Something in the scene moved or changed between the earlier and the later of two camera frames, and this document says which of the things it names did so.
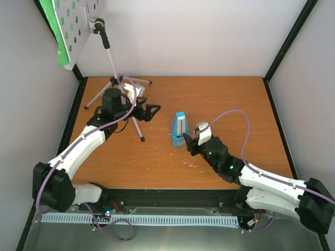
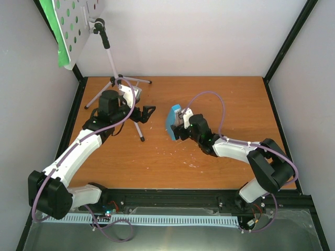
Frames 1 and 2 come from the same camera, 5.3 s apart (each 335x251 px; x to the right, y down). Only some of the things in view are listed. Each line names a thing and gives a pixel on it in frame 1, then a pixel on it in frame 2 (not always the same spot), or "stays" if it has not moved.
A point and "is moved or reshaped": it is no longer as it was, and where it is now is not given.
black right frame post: (286, 46) stays
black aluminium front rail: (113, 200) stays
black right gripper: (191, 148) → (179, 129)
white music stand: (75, 16) stays
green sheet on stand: (64, 58) stays
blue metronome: (180, 128) is moved or reshaped
